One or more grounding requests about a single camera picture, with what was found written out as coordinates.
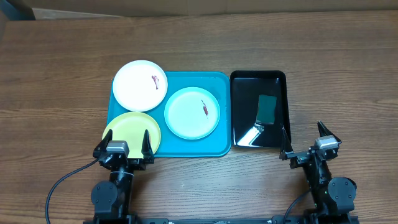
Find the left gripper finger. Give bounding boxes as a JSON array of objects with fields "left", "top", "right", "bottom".
[
  {"left": 96, "top": 129, "right": 113, "bottom": 152},
  {"left": 141, "top": 129, "right": 154, "bottom": 157}
]

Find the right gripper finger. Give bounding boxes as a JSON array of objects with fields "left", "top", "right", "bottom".
[
  {"left": 317, "top": 121, "right": 341, "bottom": 144},
  {"left": 280, "top": 128, "right": 293, "bottom": 153}
]

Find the green yellow sponge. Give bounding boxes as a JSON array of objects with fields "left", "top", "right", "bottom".
[{"left": 256, "top": 95, "right": 277, "bottom": 124}]

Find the light blue plate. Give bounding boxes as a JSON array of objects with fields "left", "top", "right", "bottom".
[{"left": 164, "top": 87, "right": 221, "bottom": 140}]

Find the white plate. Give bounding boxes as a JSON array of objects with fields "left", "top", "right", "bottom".
[{"left": 113, "top": 60, "right": 168, "bottom": 112}]

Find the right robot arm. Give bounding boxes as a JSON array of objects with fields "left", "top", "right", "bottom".
[{"left": 279, "top": 121, "right": 359, "bottom": 223}]

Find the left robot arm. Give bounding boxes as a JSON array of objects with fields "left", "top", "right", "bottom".
[{"left": 91, "top": 130, "right": 154, "bottom": 224}]

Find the teal plastic tray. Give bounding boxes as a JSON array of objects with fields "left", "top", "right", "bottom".
[{"left": 107, "top": 72, "right": 231, "bottom": 157}]

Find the black water tray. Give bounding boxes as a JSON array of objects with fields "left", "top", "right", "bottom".
[{"left": 230, "top": 70, "right": 292, "bottom": 148}]

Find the yellow plate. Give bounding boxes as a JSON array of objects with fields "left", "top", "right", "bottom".
[{"left": 102, "top": 112, "right": 161, "bottom": 159}]

